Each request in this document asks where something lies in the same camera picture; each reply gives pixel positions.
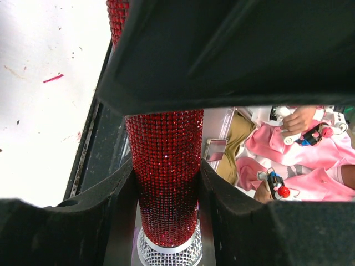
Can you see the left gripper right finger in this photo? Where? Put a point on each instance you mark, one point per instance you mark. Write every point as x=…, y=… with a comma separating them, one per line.
x=238, y=230

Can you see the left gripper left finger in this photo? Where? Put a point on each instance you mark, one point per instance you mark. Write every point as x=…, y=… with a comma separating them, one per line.
x=96, y=227

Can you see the red rhinestone microphone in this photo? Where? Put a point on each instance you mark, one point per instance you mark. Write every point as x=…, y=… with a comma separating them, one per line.
x=146, y=81

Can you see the person in pink shirt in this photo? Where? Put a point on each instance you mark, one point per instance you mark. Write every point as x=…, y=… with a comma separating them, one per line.
x=298, y=153

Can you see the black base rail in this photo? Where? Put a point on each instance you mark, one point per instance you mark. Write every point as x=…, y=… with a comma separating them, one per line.
x=103, y=148

